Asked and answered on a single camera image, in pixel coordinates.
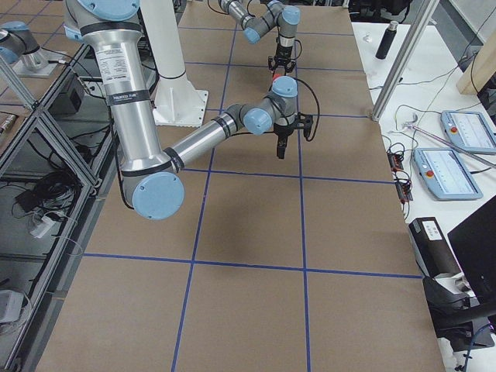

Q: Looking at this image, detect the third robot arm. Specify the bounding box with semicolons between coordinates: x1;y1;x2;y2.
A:
1;13;186;85

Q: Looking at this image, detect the black water bottle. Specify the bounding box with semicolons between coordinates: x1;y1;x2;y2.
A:
375;21;398;60

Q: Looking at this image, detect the brown paper table mat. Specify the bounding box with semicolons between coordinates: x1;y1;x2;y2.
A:
36;7;444;371

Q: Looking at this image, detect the metal reacher rod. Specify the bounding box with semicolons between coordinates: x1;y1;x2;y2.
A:
402;118;496;168

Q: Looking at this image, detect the lower teach pendant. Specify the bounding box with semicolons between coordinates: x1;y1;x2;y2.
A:
412;148;484;201

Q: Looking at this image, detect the teach pendant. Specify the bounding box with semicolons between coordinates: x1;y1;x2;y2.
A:
441;111;495;155
412;148;484;201

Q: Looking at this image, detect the upper teach pendant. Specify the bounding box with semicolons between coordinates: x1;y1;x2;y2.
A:
441;111;495;155

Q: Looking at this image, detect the black cardboard box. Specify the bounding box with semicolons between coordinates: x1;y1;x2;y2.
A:
408;217;462;279

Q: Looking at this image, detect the black monitor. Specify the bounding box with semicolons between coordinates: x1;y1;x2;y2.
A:
448;197;495;302

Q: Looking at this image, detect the black power adapter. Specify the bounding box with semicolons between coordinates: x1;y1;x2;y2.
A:
15;190;40;212

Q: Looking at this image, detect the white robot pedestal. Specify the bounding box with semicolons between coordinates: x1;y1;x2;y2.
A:
140;0;208;127

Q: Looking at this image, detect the aluminium frame post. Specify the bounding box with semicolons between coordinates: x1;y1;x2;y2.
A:
370;0;439;122

